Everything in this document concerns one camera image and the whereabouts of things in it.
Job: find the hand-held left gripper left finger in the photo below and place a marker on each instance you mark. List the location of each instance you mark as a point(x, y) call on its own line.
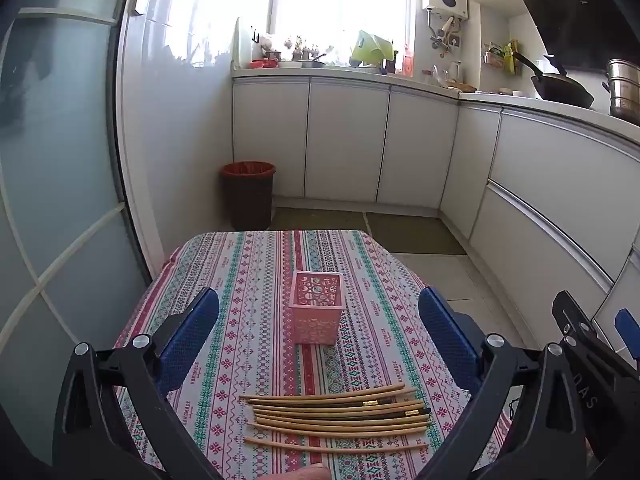
point(192, 337)

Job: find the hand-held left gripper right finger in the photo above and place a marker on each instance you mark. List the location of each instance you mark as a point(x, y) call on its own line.
point(447, 340)

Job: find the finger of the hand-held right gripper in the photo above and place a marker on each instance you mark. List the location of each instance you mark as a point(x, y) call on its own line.
point(575, 317)
point(629, 330)

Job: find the pink perforated utensil basket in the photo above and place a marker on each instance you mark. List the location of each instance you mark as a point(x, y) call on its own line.
point(316, 317)

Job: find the bunch of wooden chopsticks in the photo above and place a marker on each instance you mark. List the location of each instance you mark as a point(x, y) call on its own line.
point(340, 412)

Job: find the patterned striped tablecloth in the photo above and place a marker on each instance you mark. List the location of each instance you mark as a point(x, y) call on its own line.
point(250, 300)

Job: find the olive floor mat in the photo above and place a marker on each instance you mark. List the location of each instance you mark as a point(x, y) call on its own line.
point(320, 220)
point(415, 235)

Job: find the white cabinet with drawers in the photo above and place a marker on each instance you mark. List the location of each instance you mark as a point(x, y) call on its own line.
point(550, 185)

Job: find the brown trash bin red liner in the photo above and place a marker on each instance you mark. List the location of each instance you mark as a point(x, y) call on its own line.
point(247, 195)

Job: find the frosted glass sliding door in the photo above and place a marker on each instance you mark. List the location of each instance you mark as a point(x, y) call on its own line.
point(55, 210)

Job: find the white cabinet with doors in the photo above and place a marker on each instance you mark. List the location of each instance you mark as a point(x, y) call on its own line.
point(345, 140)

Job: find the black wok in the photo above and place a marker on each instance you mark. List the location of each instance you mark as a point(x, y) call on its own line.
point(562, 87)

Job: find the stainless steel pot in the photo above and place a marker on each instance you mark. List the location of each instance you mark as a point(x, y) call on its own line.
point(625, 90)

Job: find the white jug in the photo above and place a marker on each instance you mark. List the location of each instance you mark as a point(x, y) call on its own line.
point(455, 72)

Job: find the red packet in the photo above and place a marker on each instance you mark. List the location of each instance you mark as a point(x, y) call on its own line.
point(407, 62)

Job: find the red bowl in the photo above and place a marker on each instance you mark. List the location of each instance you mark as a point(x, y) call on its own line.
point(262, 63)

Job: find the white cutting board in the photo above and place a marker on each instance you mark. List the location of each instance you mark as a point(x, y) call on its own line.
point(243, 42)

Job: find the green plastic bag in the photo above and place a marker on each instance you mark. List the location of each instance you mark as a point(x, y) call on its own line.
point(370, 47)

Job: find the small potted plants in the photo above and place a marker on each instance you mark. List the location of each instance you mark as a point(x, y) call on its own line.
point(300, 47)

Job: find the black range hood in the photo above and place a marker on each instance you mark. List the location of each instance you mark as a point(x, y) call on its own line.
point(585, 5)

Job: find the kitchen window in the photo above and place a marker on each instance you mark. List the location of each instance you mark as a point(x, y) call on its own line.
point(340, 5)

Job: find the wall rack with bottles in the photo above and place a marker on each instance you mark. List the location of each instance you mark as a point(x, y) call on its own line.
point(502, 57)

